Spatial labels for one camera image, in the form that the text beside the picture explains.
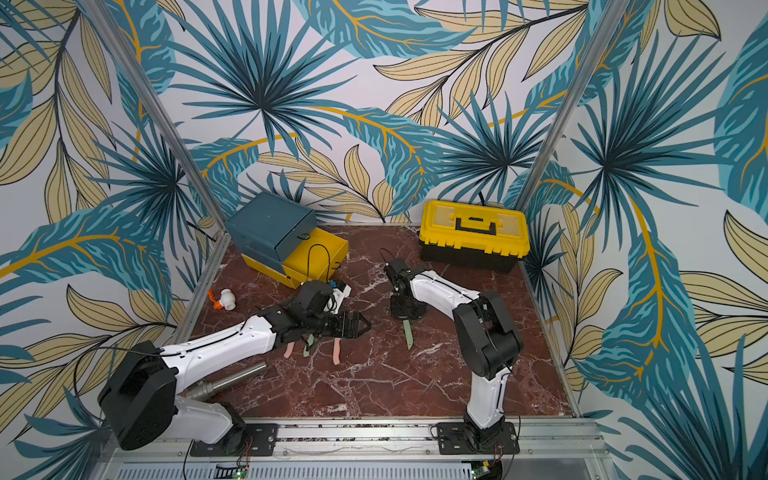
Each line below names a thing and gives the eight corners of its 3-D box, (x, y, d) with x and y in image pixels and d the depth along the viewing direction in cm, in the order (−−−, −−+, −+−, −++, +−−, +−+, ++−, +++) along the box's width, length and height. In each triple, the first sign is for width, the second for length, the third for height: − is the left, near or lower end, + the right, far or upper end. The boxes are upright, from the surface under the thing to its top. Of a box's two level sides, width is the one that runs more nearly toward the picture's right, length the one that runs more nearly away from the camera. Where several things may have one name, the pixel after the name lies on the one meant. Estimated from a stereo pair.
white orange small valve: (206, 309, 98) (202, 304, 96) (212, 294, 102) (208, 289, 99) (234, 309, 98) (230, 305, 96) (239, 294, 102) (236, 289, 99)
